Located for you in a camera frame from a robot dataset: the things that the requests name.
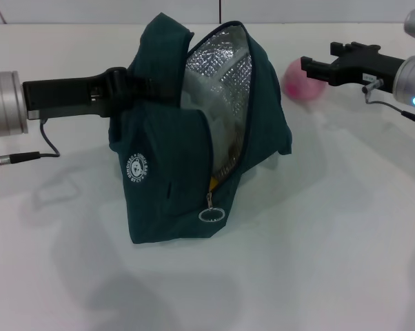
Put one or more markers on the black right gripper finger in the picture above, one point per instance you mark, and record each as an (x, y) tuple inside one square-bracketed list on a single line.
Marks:
[(316, 69), (352, 48)]

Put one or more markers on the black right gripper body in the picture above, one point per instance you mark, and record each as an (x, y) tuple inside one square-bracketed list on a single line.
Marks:
[(369, 70)]

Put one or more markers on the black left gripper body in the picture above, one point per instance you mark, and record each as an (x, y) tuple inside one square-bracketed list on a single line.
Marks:
[(62, 94)]

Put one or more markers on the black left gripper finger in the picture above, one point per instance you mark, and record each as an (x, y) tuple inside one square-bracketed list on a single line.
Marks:
[(152, 88), (116, 107)]

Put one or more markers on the pink peach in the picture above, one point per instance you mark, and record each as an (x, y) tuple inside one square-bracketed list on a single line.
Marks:
[(297, 89)]

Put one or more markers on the dark teal insulated lunch bag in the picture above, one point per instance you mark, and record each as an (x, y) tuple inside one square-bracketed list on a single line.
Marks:
[(166, 172)]

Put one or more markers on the clear container with blue-rimmed lid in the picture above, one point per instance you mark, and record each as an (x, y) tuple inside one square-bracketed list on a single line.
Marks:
[(224, 131)]

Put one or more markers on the yellow banana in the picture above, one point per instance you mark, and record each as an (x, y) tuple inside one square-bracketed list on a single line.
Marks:
[(213, 182)]

